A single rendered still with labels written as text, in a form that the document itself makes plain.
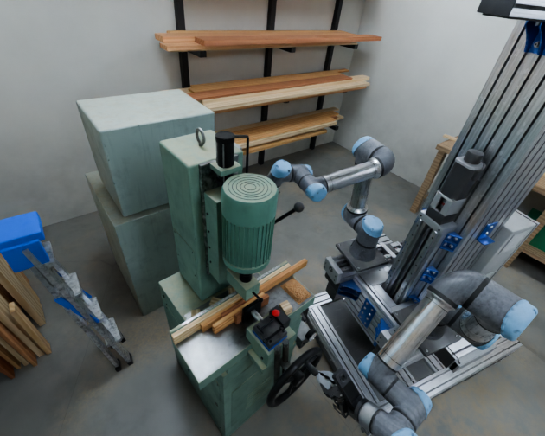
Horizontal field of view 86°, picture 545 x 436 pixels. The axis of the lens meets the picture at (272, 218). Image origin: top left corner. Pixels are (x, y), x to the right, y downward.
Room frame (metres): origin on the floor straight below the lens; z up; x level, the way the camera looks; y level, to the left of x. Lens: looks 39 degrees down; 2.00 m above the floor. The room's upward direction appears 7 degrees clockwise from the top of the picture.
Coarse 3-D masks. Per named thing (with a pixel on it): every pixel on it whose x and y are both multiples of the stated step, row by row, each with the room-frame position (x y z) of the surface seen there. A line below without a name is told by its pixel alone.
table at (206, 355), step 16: (272, 288) 0.85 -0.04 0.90; (272, 304) 0.77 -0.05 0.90; (304, 304) 0.79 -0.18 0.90; (192, 336) 0.58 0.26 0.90; (208, 336) 0.59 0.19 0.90; (224, 336) 0.60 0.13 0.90; (240, 336) 0.61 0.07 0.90; (176, 352) 0.54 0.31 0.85; (192, 352) 0.52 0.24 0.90; (208, 352) 0.53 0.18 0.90; (224, 352) 0.53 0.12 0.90; (240, 352) 0.54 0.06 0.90; (192, 368) 0.46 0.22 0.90; (208, 368) 0.47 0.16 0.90; (224, 368) 0.49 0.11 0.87
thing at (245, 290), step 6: (228, 270) 0.79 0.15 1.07; (228, 276) 0.78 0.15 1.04; (234, 276) 0.76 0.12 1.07; (234, 282) 0.75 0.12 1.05; (240, 282) 0.73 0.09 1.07; (252, 282) 0.74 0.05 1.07; (258, 282) 0.74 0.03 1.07; (234, 288) 0.75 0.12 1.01; (240, 288) 0.72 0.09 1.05; (246, 288) 0.71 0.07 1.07; (252, 288) 0.72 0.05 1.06; (258, 288) 0.74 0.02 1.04; (240, 294) 0.72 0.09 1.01; (246, 294) 0.70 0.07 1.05; (252, 294) 0.72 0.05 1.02; (246, 300) 0.70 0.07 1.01
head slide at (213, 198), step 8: (208, 192) 0.82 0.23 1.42; (216, 192) 0.83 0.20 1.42; (208, 200) 0.80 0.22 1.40; (216, 200) 0.78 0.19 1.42; (208, 208) 0.80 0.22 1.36; (216, 208) 0.77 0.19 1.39; (208, 216) 0.80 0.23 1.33; (216, 216) 0.77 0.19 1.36; (208, 224) 0.81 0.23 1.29; (216, 224) 0.77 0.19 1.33; (208, 232) 0.80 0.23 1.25; (216, 232) 0.77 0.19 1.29; (208, 240) 0.81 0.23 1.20; (216, 240) 0.77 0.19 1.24; (208, 248) 0.81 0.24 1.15; (216, 248) 0.77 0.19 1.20; (208, 256) 0.82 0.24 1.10; (216, 256) 0.77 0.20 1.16; (216, 264) 0.78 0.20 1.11; (224, 264) 0.79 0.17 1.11; (216, 272) 0.78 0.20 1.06; (224, 272) 0.78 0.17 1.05; (224, 280) 0.78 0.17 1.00
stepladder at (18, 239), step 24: (24, 216) 0.87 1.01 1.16; (0, 240) 0.72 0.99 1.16; (24, 240) 0.76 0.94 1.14; (24, 264) 0.72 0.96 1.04; (48, 264) 0.78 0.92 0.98; (48, 288) 0.74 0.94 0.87; (72, 288) 0.83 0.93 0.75; (72, 312) 0.75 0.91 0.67; (96, 312) 0.86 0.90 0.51; (96, 336) 0.79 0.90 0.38; (120, 336) 0.96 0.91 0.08
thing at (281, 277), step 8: (296, 264) 0.98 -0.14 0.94; (304, 264) 1.00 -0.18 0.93; (288, 272) 0.92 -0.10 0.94; (272, 280) 0.87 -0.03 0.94; (280, 280) 0.89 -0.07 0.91; (264, 288) 0.82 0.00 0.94; (232, 304) 0.72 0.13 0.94; (208, 320) 0.63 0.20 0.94; (216, 320) 0.65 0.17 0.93; (208, 328) 0.62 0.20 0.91
